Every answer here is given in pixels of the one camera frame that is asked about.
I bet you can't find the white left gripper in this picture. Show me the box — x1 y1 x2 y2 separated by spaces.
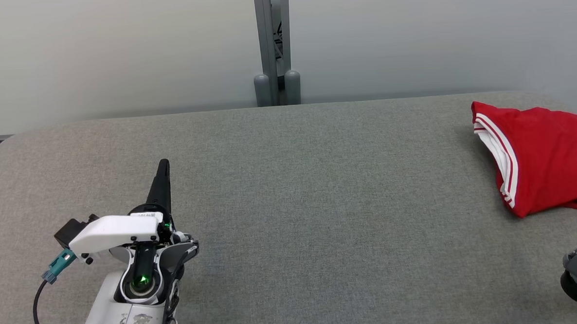
65 158 177 265

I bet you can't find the red white basketball jersey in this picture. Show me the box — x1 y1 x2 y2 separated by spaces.
471 97 577 221

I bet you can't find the grey fabric sofa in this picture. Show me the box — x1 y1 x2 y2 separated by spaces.
0 89 577 324

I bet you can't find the teal plug black left cable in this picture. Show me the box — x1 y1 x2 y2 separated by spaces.
29 248 79 324

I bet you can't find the grey cylindrical post foot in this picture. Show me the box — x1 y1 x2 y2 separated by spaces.
253 74 272 108
284 70 302 106

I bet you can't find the grey metal partition post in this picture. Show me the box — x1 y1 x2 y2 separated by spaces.
253 0 294 107

